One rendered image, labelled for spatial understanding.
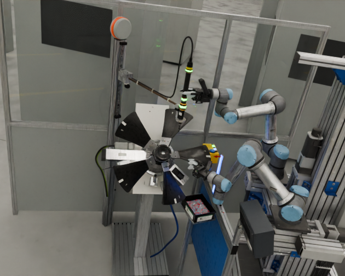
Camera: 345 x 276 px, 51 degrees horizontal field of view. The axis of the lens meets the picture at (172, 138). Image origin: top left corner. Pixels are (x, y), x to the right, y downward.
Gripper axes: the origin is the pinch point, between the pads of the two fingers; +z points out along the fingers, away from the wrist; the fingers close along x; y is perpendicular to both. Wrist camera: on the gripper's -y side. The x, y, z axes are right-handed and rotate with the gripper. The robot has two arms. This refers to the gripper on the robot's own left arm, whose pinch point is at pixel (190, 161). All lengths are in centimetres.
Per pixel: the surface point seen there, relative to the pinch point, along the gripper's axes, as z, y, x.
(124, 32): 79, -7, -68
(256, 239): -73, 29, -4
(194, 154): 2.6, -6.9, -0.8
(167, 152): 11.3, 11.1, -6.3
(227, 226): -40, 2, 32
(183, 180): 3.0, 1.9, 18.2
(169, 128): 23.5, -2.0, -14.8
